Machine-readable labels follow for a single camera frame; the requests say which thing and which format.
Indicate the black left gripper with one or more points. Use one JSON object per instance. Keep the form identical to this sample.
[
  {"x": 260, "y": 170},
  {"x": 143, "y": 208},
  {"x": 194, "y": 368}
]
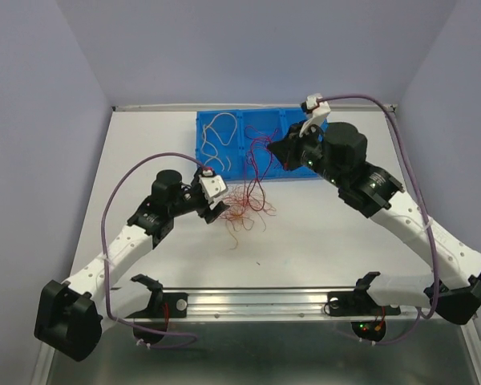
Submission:
[{"x": 205, "y": 211}]

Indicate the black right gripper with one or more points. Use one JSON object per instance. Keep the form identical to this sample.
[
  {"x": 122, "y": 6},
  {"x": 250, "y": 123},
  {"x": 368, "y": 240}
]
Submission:
[{"x": 284, "y": 149}]

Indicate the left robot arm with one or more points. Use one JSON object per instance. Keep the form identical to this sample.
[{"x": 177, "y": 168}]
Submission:
[{"x": 72, "y": 315}]

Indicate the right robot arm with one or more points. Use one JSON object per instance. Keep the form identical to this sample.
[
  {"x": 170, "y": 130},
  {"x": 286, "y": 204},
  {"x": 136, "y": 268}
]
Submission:
[{"x": 338, "y": 155}]

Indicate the blue three-compartment plastic bin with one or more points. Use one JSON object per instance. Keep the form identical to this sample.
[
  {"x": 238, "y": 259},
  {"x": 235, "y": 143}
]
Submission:
[{"x": 233, "y": 142}]

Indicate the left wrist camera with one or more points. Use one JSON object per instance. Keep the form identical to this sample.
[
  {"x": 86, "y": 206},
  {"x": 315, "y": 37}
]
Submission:
[{"x": 212, "y": 184}]

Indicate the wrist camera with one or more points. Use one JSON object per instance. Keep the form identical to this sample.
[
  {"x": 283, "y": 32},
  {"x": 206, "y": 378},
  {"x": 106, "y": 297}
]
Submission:
[
  {"x": 317, "y": 109},
  {"x": 212, "y": 184}
]

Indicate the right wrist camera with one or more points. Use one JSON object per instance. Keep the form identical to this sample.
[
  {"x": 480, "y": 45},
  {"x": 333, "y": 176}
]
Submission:
[{"x": 317, "y": 109}]

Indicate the aluminium front mounting rail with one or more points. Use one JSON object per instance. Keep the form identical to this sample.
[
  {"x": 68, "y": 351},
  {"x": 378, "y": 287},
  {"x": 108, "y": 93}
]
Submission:
[{"x": 136, "y": 301}]

